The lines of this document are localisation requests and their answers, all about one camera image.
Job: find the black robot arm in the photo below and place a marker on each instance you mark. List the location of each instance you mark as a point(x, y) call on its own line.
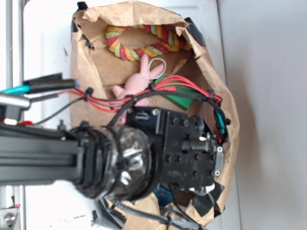
point(125, 162)

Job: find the multicolour rope ring toy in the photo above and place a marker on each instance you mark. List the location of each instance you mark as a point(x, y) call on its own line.
point(171, 42)

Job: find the aluminium frame rail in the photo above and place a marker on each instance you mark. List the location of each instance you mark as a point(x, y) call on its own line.
point(12, 203)

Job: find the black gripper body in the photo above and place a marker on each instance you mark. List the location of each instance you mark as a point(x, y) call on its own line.
point(187, 155)

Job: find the blue wooden block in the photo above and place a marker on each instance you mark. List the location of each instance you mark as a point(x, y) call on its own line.
point(163, 195)

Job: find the brown paper bag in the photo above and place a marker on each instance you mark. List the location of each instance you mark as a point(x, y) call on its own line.
point(95, 66)

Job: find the green wooden block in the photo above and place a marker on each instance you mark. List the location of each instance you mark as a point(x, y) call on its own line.
point(182, 102)

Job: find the pink plush bunny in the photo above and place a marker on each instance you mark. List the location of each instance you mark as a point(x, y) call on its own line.
point(138, 82)

